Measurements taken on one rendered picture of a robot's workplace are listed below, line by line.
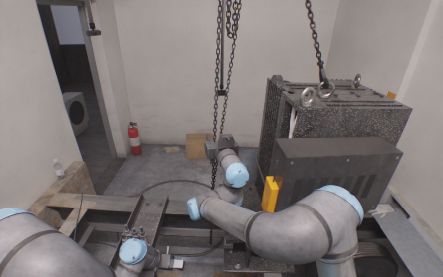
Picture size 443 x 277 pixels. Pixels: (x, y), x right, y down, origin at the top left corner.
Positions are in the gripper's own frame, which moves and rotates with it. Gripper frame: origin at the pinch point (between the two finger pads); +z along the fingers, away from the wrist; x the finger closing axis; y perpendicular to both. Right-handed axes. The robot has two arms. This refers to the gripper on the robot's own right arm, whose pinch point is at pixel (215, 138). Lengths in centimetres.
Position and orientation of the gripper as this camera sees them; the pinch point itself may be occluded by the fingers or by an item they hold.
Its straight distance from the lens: 100.8
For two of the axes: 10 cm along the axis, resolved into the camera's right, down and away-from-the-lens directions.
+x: 9.6, -0.9, 2.8
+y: -0.5, 8.9, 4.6
